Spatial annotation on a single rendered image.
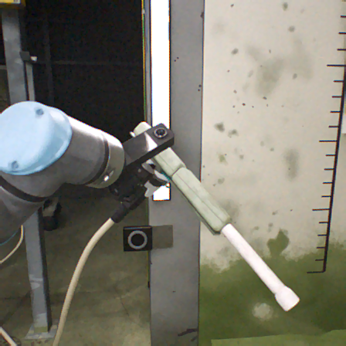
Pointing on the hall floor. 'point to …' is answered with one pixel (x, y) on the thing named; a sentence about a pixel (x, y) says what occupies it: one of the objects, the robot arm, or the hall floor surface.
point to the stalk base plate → (43, 333)
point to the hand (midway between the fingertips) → (163, 173)
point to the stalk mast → (38, 288)
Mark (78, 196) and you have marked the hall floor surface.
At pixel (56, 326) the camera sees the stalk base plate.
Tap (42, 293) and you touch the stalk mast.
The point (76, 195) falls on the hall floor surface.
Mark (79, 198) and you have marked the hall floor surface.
